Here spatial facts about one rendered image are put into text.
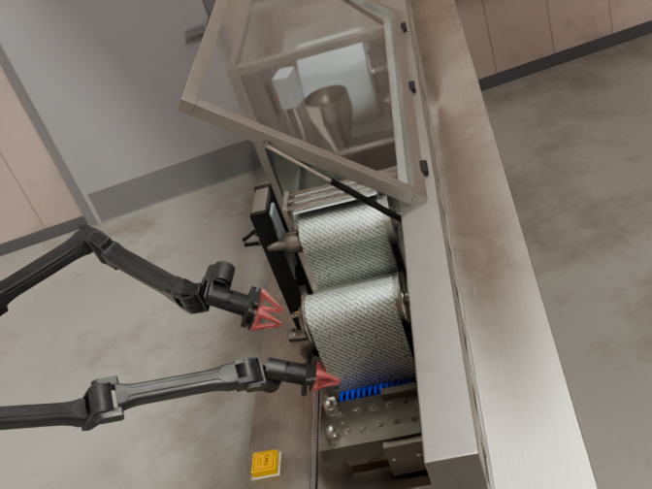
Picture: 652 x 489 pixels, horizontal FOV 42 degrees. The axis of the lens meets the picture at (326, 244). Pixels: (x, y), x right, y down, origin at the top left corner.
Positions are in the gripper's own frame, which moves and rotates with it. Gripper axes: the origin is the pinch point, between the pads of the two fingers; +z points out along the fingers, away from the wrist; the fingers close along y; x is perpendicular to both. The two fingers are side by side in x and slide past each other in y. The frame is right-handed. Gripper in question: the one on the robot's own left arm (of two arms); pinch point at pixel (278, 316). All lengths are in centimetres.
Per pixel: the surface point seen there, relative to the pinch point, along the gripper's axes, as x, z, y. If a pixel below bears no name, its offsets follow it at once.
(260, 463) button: -37.6, 10.2, 17.1
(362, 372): -4.0, 26.0, 6.2
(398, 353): 5.9, 31.9, 6.0
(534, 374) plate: 51, 37, 53
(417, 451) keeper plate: -4.2, 41.1, 27.9
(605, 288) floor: -35, 161, -131
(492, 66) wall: -40, 138, -356
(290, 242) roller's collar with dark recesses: 8.0, -1.3, -22.8
